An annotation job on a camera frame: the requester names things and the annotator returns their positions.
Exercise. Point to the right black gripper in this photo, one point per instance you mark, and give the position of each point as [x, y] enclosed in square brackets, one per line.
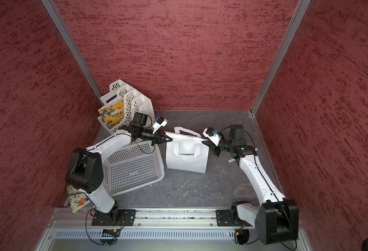
[216, 150]

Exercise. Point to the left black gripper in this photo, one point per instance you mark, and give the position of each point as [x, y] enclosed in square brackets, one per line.
[158, 139]

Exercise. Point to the white insulated delivery bag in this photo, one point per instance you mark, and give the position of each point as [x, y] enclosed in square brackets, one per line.
[186, 151]

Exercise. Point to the white perforated plastic basket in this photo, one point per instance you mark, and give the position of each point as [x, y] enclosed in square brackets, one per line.
[133, 167]

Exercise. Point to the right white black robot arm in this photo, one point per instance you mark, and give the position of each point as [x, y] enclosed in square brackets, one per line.
[277, 219]

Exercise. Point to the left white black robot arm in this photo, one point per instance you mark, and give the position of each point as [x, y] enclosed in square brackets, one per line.
[85, 170]

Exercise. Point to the white perforated file organizer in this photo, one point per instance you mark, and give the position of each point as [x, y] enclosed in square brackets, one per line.
[134, 102]

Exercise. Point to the yellow illustrated book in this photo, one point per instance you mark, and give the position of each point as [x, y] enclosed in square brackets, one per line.
[112, 114]

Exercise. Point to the white booklet with blue stripe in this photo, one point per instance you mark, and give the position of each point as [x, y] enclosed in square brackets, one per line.
[112, 96]

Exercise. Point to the colourful children's book on table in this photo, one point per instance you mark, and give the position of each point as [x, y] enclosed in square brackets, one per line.
[77, 199]

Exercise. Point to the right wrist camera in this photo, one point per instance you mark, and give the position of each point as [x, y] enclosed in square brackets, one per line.
[212, 135]

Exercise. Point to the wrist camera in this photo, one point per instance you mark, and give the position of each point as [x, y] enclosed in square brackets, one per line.
[212, 135]
[158, 123]

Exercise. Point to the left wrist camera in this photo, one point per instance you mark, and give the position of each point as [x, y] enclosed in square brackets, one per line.
[158, 123]

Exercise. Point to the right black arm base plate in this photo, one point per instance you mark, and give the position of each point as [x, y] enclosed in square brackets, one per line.
[225, 218]

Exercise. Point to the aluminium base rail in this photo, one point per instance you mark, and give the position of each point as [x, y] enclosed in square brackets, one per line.
[174, 218]

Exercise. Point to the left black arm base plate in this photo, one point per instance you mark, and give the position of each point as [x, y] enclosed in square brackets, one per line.
[122, 217]

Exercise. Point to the right aluminium corner post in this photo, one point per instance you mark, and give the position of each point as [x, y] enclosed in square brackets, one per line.
[295, 21]

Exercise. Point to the aluminium corner post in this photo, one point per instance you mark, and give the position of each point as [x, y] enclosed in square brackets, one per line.
[295, 21]
[58, 21]

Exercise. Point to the left aluminium corner post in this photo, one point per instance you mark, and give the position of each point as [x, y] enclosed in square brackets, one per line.
[58, 21]

